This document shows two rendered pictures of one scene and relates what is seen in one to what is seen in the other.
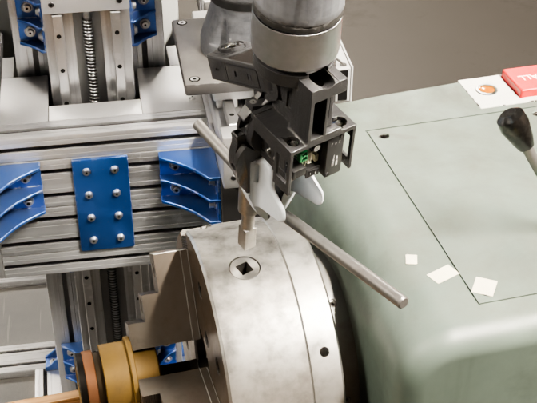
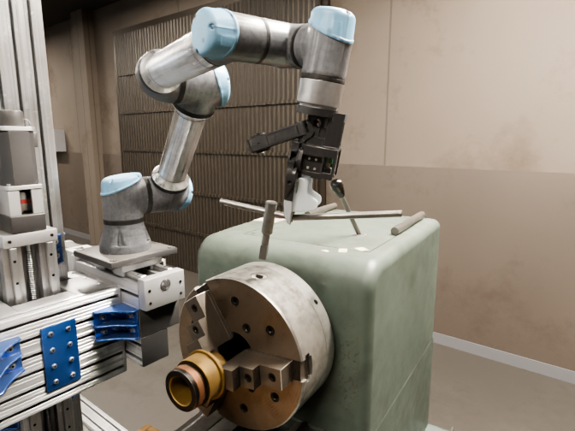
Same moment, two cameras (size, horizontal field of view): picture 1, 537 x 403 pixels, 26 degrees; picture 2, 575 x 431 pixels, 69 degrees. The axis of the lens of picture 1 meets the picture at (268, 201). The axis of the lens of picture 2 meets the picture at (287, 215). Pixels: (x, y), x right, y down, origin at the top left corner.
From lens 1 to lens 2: 0.81 m
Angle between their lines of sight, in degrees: 46
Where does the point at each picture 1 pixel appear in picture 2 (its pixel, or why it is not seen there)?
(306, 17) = (342, 73)
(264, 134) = (313, 151)
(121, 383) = (213, 371)
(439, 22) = not seen: hidden behind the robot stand
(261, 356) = (296, 309)
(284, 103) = (317, 136)
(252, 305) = (277, 288)
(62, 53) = (17, 272)
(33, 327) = not seen: outside the picture
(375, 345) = (337, 287)
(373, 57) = not seen: hidden behind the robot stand
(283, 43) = (332, 88)
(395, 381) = (363, 292)
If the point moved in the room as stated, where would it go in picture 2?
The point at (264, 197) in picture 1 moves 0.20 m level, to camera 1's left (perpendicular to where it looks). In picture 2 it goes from (299, 202) to (201, 215)
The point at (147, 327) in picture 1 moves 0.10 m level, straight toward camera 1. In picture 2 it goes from (207, 338) to (246, 356)
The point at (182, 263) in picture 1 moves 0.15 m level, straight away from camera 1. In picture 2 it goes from (210, 298) to (168, 280)
